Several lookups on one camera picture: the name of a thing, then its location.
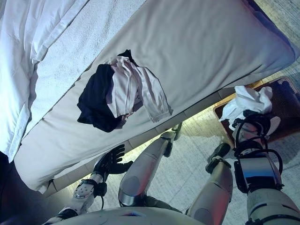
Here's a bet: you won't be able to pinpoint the silver robot leg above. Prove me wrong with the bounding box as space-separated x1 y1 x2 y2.
118 121 183 208
187 142 234 221

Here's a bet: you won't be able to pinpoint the black right wrist cables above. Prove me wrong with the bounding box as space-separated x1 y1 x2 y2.
234 117 284 190

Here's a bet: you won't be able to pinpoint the beige garment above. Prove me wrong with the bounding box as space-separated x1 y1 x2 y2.
105 56 173 123

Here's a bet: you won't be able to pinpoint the grey robot torso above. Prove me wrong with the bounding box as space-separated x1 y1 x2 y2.
46 206 195 225

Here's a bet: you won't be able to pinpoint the black garment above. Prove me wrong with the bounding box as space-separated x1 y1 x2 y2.
76 49 141 133

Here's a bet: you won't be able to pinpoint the wooden laundry basket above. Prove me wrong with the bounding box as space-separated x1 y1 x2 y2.
213 76 300 146

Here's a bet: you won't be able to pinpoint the beige upholstered bed frame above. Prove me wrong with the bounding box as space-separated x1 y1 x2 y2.
44 79 265 197

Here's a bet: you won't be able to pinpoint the white garment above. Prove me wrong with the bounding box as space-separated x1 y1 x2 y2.
219 85 274 129

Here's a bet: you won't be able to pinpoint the grey striped area rug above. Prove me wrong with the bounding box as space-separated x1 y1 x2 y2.
93 60 300 225

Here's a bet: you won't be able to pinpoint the white textured bed sheet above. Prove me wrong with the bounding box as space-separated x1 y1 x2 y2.
23 0 150 132

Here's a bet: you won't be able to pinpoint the silver left robot leg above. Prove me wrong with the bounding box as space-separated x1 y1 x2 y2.
118 121 183 208

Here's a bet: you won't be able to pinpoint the white duvet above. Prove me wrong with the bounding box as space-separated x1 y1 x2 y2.
0 0 90 162

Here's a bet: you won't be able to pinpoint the bed with grey blanket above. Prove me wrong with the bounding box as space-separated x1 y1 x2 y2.
14 0 300 194

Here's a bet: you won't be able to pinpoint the silver right robot leg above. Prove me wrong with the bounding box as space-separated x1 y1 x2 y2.
187 142 234 221

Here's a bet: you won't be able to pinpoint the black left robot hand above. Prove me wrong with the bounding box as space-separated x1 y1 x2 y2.
93 144 134 181

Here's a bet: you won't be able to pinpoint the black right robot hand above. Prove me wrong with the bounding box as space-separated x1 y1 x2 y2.
234 110 281 139

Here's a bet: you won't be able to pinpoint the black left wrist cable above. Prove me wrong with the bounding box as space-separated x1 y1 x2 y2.
95 182 106 210

